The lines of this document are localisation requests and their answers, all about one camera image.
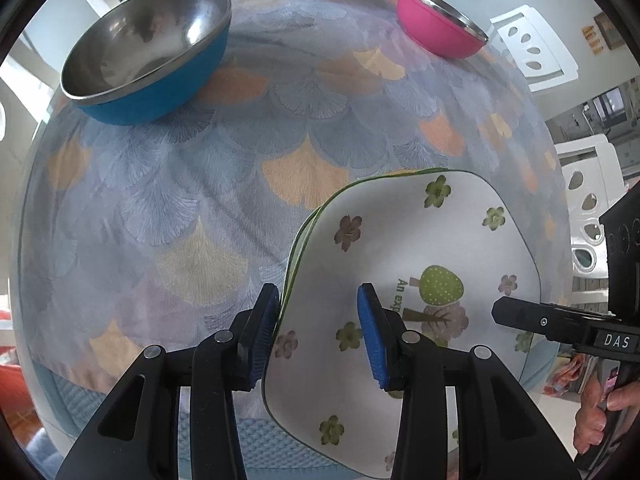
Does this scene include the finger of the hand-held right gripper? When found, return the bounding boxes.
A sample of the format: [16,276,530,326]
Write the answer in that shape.
[491,296,596,346]

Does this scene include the large hexagonal flower plate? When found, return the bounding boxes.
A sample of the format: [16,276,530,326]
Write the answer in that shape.
[262,169,543,479]

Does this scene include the pink steel bowl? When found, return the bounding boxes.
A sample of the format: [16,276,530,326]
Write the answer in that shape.
[396,0,489,59]

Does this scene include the blue waffle table mat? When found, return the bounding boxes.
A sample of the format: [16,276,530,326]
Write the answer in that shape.
[37,345,556,480]

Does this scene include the small hexagonal flower plate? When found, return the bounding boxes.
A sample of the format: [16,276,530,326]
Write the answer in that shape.
[280,166,446,311]

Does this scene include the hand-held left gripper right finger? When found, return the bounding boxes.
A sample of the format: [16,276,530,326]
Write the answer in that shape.
[356,282,583,480]

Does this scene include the small framed wall picture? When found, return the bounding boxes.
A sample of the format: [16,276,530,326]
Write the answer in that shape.
[592,10,626,51]

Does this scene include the orange wall decorations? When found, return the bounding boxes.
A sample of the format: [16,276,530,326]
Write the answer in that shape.
[580,24,605,56]

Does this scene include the colourful printed cloth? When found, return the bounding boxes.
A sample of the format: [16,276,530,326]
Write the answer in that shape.
[545,350,601,398]

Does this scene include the white dining chair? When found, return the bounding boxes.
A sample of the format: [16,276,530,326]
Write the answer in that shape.
[555,135,631,306]
[489,4,581,93]

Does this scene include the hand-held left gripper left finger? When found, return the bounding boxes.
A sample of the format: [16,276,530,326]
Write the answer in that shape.
[55,282,281,480]

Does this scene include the blue steel bowl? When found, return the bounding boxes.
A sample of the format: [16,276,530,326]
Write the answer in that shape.
[60,0,232,127]

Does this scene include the floral grey tablecloth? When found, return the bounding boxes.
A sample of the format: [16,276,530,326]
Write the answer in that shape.
[22,0,573,421]

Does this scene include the orange red quilted cushion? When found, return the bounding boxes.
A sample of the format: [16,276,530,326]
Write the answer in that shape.
[0,362,38,416]

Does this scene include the person's right hand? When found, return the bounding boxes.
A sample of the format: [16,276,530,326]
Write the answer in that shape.
[572,375,640,456]

